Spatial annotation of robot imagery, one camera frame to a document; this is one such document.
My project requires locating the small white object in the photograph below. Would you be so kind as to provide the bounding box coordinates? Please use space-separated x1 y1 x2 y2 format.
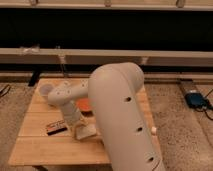
151 127 157 135

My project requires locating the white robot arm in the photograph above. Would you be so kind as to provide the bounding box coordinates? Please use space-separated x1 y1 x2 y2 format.
48 62 165 171

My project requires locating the black cable left floor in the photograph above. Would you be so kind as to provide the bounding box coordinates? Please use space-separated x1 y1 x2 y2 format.
0 83 12 99

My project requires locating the orange plate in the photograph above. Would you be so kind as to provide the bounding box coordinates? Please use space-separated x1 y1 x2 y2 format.
76 98 91 113

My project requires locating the long metal rail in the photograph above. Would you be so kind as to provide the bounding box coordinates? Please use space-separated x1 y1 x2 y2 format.
0 48 213 67

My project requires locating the blue device on floor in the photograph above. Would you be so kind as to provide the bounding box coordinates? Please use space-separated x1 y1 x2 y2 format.
185 93 206 108

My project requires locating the black and red box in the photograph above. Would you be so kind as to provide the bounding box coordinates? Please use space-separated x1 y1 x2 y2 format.
46 120 67 136

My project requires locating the wooden table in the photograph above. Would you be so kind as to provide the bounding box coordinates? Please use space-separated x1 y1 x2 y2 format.
8 78 110 166

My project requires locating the white ceramic cup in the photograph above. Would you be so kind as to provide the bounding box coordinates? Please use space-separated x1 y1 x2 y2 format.
39 84 53 105

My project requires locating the white sponge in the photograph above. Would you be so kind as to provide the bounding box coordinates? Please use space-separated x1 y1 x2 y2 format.
76 124 97 140

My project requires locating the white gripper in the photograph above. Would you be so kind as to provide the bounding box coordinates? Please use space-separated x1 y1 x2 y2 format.
61 101 89 139

